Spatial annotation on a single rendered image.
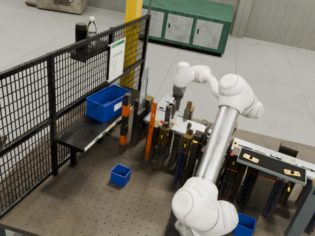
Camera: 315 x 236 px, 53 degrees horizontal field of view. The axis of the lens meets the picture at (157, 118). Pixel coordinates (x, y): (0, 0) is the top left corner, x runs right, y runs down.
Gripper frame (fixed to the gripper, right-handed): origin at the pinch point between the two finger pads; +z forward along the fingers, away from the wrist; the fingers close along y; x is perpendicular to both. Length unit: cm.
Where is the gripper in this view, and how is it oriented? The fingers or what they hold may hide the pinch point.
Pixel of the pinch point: (173, 116)
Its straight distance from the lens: 228.0
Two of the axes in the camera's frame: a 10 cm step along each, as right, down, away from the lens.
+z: -1.4, 8.5, 5.1
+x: -9.1, -3.1, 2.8
